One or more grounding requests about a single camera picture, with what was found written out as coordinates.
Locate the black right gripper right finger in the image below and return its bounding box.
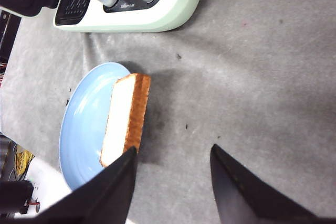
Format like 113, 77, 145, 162
210, 144, 335, 223

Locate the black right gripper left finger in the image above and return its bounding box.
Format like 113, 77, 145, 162
34, 147, 137, 223

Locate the white bread slice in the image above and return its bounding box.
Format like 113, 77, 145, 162
99, 73, 151, 167

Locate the mint green breakfast maker base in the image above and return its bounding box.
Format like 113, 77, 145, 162
54, 0, 200, 33

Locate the blue round plate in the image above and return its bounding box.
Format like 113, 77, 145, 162
59, 62, 130, 190

